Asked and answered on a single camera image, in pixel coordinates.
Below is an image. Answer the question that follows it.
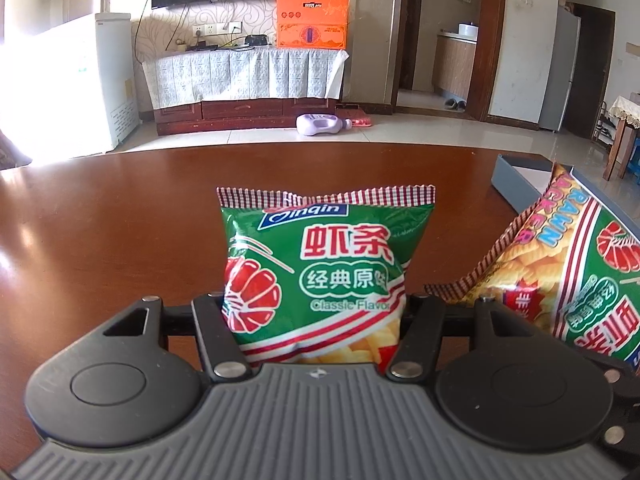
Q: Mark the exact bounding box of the kitchen cabinet with pot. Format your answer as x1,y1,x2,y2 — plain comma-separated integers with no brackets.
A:
432,32,477,101

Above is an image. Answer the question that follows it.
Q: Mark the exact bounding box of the green prawn cracker bag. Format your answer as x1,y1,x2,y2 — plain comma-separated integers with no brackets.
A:
217,184,436,370
425,166,639,370

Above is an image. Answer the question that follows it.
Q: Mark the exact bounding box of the white purple detergent bottle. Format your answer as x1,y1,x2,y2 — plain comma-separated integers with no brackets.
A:
295,114,354,136

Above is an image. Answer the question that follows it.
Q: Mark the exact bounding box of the silver refrigerator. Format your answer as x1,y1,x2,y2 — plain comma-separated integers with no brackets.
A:
538,6,580,132

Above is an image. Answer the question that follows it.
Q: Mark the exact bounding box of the white chest freezer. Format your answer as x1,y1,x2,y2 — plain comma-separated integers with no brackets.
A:
16,13,140,162

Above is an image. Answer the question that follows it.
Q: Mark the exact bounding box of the lace table cloth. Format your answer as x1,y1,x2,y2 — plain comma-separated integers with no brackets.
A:
608,96,640,130

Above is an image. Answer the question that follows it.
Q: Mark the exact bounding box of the red wooden TV cabinet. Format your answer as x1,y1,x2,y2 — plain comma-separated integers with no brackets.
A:
153,98,337,136

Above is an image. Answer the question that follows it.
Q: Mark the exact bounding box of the black set-top box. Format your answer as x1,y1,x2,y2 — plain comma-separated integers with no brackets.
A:
244,35,269,47

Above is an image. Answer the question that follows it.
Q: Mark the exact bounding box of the orange cardboard gift box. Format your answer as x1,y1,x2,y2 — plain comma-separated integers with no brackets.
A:
276,0,349,50

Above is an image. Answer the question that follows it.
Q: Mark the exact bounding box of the white blue patterned cloth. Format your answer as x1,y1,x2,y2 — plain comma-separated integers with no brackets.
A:
143,47,349,110

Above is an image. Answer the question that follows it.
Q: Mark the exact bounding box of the wooden dining table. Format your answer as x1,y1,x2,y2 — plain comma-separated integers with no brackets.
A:
603,119,637,181

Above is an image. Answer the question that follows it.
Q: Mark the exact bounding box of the pair of slippers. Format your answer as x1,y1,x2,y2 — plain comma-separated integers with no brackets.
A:
445,99,466,112

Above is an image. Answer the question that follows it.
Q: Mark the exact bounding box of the grey shallow box tray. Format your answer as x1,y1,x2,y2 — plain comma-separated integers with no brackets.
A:
491,154,639,236

